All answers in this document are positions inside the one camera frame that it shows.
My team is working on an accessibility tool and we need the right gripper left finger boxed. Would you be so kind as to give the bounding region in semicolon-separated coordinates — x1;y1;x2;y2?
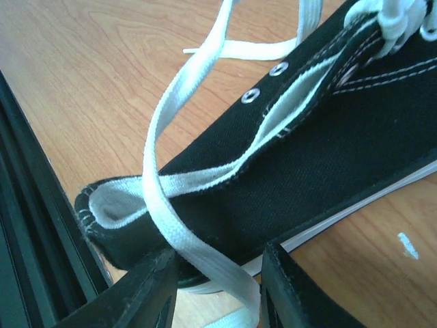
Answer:
56;248;178;328

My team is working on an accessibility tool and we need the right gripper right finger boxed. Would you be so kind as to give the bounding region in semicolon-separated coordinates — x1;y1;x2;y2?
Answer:
261;244;363;328

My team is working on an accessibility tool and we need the white lace of sneaker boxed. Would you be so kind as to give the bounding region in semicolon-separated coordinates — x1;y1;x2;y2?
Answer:
142;1;436;327

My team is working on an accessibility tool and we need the black canvas sneaker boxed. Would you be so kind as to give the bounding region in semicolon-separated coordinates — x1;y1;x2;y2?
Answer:
74;0;437;295

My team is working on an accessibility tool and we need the black aluminium frame rail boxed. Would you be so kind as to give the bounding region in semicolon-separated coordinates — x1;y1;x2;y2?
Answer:
1;77;109;327

